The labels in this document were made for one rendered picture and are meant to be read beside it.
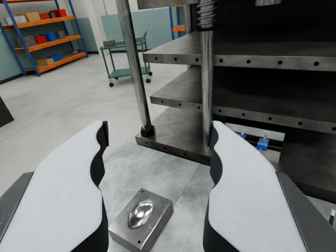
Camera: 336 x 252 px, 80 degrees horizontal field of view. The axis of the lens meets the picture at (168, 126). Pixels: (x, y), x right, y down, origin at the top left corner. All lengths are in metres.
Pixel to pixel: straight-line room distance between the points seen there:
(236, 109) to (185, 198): 0.48
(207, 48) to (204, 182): 0.58
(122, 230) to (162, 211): 0.15
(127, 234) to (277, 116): 0.77
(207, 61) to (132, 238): 0.74
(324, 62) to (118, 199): 0.96
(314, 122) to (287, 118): 0.10
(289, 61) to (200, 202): 0.65
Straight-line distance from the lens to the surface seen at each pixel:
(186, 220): 0.85
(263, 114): 1.01
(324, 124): 1.02
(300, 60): 0.91
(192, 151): 1.15
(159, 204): 0.82
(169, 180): 0.98
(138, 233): 0.77
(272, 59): 0.92
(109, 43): 4.65
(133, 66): 1.13
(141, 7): 1.15
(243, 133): 1.07
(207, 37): 0.91
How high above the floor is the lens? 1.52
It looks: 32 degrees down
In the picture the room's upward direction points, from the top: 8 degrees counter-clockwise
